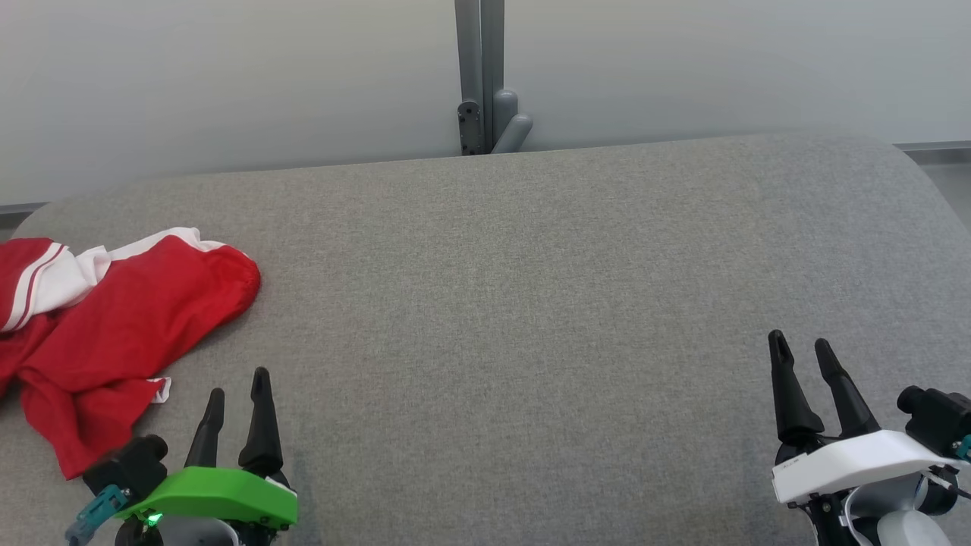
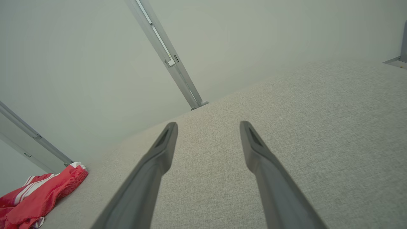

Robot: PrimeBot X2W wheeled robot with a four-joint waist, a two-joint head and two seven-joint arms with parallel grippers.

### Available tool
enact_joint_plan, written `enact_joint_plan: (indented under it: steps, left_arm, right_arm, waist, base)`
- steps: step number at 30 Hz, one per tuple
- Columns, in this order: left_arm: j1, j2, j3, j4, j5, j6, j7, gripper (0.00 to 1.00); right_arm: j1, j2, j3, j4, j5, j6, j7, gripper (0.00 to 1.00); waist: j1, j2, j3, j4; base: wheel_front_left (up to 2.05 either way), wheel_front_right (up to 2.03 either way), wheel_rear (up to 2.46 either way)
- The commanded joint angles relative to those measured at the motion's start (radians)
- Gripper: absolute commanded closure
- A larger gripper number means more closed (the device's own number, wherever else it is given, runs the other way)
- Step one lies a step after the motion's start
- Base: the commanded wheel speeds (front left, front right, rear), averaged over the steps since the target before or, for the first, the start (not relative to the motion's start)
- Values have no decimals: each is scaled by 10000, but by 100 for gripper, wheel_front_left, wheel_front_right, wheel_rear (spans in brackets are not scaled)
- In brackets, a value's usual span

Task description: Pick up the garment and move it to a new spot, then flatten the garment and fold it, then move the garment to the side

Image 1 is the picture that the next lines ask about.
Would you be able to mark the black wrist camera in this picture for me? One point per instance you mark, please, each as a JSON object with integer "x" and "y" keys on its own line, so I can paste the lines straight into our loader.
{"x": 133, "y": 464}
{"x": 941, "y": 417}

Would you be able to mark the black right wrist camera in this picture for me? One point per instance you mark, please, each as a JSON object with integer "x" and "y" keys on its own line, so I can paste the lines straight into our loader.
{"x": 941, "y": 417}

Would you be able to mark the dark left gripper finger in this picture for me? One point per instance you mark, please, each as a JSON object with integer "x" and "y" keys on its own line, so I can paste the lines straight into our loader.
{"x": 208, "y": 432}
{"x": 262, "y": 432}

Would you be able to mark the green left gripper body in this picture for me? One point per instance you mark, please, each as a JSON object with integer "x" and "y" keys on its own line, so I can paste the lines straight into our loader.
{"x": 212, "y": 493}

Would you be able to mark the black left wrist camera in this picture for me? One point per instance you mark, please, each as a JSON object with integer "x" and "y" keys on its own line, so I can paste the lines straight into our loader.
{"x": 133, "y": 464}

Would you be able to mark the teal camera connector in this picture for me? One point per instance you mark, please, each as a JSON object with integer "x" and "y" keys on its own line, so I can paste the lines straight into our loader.
{"x": 966, "y": 447}
{"x": 95, "y": 516}

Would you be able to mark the red shorts with white stripe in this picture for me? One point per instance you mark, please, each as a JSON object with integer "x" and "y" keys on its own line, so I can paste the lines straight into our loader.
{"x": 144, "y": 326}

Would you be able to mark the grey metal partition post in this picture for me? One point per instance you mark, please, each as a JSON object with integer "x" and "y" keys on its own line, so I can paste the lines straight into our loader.
{"x": 479, "y": 68}

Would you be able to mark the teal left camera connector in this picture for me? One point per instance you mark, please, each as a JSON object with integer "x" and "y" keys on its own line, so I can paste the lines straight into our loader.
{"x": 95, "y": 516}

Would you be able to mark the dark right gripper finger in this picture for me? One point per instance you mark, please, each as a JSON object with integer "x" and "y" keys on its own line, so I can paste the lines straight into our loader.
{"x": 789, "y": 402}
{"x": 846, "y": 402}

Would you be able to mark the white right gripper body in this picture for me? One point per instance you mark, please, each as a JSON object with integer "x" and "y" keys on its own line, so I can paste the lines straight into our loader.
{"x": 850, "y": 459}

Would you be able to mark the red shirt with white collar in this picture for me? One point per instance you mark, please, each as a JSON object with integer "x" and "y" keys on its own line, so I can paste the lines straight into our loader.
{"x": 30, "y": 284}

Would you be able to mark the teal right camera connector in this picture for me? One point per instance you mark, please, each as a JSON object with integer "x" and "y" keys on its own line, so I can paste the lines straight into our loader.
{"x": 966, "y": 447}

